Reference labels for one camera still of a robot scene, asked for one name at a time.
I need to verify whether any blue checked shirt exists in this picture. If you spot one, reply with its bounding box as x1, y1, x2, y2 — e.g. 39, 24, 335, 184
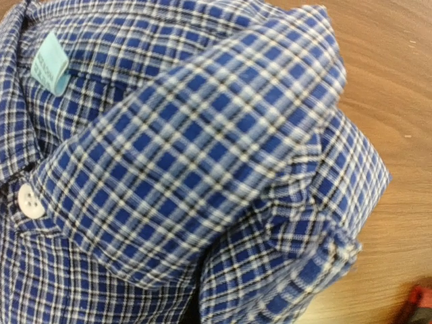
1, 1, 389, 323

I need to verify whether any red black plaid shirt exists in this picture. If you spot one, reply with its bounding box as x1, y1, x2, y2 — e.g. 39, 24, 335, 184
394, 286, 431, 324

